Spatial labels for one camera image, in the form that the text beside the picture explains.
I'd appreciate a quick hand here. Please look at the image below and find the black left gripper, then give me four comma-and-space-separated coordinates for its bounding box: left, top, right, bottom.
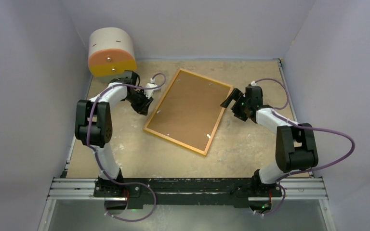
124, 89, 153, 115

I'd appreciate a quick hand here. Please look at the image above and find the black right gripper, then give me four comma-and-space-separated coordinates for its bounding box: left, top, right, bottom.
221, 88, 251, 122

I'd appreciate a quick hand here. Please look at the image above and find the brown frame backing board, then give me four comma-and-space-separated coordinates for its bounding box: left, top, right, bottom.
146, 70, 231, 152

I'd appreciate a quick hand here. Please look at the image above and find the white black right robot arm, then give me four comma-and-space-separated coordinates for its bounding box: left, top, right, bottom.
220, 85, 318, 196

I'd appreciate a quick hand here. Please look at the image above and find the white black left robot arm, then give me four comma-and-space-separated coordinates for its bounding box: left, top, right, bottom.
75, 71, 161, 197

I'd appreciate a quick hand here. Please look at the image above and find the white orange yellow drawer cabinet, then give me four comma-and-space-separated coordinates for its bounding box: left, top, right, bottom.
87, 27, 137, 77

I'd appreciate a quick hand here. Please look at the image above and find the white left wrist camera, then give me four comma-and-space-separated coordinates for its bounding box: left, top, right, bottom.
144, 83, 159, 99

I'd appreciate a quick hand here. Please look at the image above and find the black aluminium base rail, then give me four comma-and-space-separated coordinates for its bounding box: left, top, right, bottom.
48, 178, 328, 211

